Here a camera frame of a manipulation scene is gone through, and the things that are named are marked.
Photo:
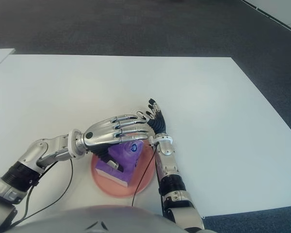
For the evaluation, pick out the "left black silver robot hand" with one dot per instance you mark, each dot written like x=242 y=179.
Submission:
x=101 y=134

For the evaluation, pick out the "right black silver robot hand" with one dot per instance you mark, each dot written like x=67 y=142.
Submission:
x=158 y=122

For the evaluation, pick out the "purple tissue paper pack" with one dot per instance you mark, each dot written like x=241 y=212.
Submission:
x=128 y=170

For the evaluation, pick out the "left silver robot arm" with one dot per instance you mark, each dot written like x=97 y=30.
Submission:
x=31 y=157

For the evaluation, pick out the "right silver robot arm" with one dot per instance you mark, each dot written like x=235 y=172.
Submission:
x=169 y=170

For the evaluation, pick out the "round pink plate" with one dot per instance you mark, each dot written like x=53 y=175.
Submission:
x=111 y=188

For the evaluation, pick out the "grey robot torso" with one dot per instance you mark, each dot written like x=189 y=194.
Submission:
x=111 y=218

